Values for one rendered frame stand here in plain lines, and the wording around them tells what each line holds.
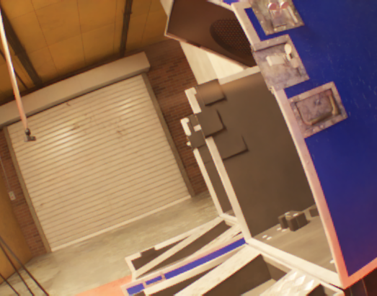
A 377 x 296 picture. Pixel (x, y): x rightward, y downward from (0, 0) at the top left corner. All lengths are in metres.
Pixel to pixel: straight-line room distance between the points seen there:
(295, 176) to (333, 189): 0.92
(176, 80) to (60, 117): 2.49
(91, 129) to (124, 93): 0.96
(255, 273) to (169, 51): 6.38
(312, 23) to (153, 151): 5.96
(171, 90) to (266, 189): 5.60
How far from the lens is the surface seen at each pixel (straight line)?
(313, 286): 1.01
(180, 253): 2.46
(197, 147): 2.65
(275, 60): 0.81
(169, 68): 7.30
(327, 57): 0.94
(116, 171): 6.64
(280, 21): 0.92
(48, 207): 6.75
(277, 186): 1.74
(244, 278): 1.46
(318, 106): 0.89
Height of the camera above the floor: 0.63
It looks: 4 degrees up
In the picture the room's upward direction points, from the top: 22 degrees counter-clockwise
